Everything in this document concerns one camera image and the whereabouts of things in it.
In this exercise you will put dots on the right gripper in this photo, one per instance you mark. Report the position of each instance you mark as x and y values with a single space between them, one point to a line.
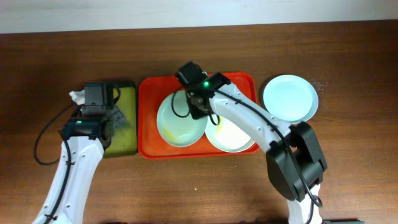
196 115

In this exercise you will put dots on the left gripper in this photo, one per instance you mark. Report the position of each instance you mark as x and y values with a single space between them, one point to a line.
116 116

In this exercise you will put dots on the pale green plate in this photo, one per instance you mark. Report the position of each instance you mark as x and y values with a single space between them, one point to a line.
175 123

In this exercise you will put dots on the white plate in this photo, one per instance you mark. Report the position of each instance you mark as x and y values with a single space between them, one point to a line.
227 137

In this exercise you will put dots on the light blue plate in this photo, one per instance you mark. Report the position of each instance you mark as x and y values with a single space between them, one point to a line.
290 98

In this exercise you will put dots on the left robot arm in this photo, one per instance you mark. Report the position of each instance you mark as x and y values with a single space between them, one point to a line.
85 138

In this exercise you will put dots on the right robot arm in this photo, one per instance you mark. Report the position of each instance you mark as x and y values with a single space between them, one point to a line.
295 160

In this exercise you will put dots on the black tray with green liner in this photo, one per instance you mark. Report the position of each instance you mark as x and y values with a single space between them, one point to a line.
124 141

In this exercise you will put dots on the red plastic serving tray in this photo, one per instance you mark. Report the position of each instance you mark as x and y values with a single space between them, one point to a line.
152 92

